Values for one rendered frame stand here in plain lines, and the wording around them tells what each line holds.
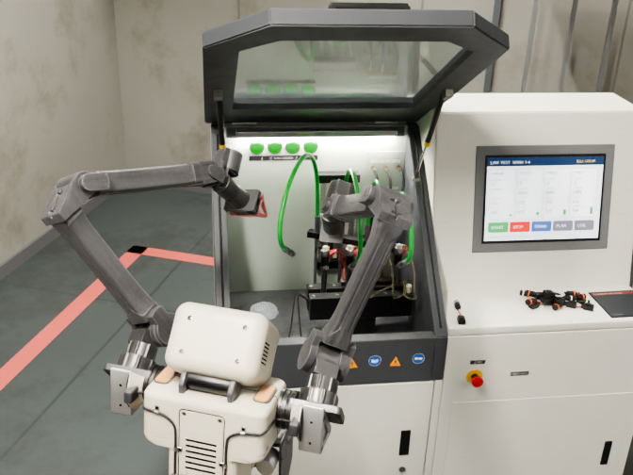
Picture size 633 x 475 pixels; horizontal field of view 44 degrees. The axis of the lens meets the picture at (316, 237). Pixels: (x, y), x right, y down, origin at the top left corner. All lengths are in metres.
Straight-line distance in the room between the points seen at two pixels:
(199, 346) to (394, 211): 0.50
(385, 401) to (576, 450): 0.73
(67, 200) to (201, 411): 0.53
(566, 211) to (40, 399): 2.44
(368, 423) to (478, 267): 0.62
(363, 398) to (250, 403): 0.90
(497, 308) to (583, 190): 0.49
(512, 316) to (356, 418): 0.59
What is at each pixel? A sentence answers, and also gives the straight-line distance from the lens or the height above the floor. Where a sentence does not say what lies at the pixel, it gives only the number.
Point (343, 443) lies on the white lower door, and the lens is 2.64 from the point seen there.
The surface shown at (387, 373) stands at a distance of 2.50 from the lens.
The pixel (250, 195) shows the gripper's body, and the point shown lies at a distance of 2.17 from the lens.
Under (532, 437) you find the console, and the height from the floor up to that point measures 0.54.
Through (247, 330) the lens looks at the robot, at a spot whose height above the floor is 1.37.
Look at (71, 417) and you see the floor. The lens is 3.73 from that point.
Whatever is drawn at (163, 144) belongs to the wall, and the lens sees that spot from 5.91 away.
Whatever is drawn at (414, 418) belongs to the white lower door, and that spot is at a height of 0.64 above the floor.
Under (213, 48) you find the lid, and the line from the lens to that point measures 1.89.
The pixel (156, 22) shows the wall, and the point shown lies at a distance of 5.68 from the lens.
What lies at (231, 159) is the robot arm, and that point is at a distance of 2.12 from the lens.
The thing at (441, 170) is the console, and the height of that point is 1.37.
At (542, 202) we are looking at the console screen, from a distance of 2.70.
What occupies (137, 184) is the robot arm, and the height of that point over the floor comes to 1.55.
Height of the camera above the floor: 2.26
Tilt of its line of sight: 26 degrees down
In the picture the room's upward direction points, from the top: 2 degrees clockwise
